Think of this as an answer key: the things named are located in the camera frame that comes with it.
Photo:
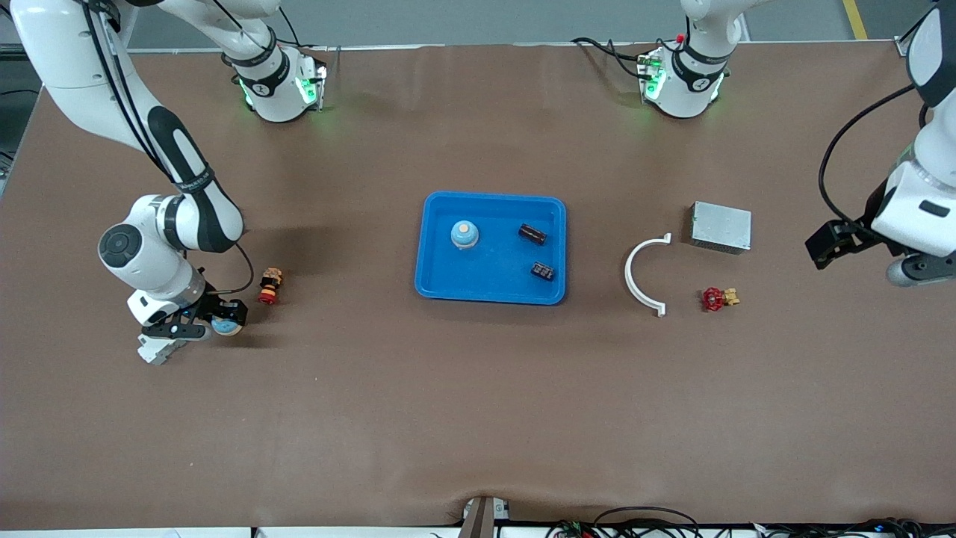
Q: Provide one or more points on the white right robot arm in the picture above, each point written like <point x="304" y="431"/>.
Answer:
<point x="75" y="60"/>

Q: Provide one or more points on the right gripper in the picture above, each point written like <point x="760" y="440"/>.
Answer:
<point x="210" y="304"/>

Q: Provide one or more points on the blue dome call bell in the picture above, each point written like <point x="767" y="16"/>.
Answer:
<point x="464" y="236"/>
<point x="226" y="326"/>

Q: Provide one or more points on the brown table cover mat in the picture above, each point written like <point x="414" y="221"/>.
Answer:
<point x="478" y="411"/>

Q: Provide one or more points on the grey table edge bracket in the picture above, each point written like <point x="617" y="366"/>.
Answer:
<point x="478" y="523"/>

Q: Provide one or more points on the white circuit breaker block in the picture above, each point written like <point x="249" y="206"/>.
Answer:
<point x="157" y="353"/>

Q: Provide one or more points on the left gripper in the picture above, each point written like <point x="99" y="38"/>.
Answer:
<point x="854" y="234"/>

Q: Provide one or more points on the silver metal power supply box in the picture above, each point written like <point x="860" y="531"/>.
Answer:
<point x="721" y="226"/>

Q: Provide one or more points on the blue plastic tray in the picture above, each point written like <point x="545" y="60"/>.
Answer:
<point x="489" y="284"/>

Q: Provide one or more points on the small black connector block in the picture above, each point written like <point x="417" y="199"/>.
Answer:
<point x="543" y="271"/>

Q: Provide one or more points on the white semicircular pipe clamp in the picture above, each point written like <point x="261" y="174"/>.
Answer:
<point x="628" y="275"/>

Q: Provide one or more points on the red orange push button switch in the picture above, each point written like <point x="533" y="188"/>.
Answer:
<point x="269" y="288"/>

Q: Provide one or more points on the aluminium frame profile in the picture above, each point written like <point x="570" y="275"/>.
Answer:
<point x="905" y="47"/>

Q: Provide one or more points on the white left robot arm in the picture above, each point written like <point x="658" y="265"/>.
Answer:
<point x="691" y="90"/>

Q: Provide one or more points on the long brown electrolytic capacitor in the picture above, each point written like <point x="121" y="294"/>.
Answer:
<point x="532" y="234"/>

